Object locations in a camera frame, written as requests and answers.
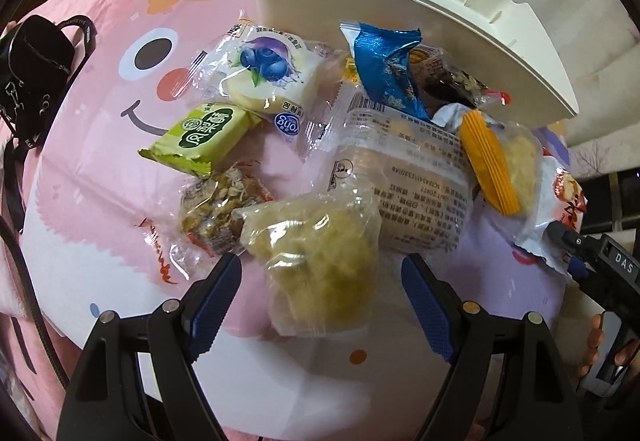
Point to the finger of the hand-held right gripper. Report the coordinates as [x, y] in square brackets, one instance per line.
[565, 238]

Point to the person's right hand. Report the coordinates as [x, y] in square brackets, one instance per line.
[595, 341]

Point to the large yellow pastry packet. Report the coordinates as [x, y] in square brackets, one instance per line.
[310, 266]

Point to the pastry packet with orange liner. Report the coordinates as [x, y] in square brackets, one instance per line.
[487, 161]

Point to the blue foil snack packet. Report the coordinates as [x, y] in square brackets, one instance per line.
[385, 66]

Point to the green snack packet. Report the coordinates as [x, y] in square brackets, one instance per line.
[210, 136]

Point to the white floral quilt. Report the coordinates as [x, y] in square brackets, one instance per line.
[590, 46]

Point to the dark bed frame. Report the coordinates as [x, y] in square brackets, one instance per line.
[610, 206]

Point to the black handbag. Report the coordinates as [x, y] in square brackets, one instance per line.
[40, 61]

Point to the pink printed blanket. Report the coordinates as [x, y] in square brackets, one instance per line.
[100, 221]

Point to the tan snack packet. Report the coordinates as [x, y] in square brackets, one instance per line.
[351, 71]

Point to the blueberry print bread packet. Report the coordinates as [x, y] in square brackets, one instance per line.
[265, 71]

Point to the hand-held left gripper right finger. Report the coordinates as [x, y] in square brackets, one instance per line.
[425, 306]

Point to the red and white snack packet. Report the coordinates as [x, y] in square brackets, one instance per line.
[550, 201]

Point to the clear packet with text label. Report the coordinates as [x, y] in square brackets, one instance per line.
[415, 181]

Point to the clear nut bar packet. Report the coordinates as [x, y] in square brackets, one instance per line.
[220, 211]
[450, 81]

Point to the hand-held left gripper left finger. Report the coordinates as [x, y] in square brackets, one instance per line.
[215, 301]

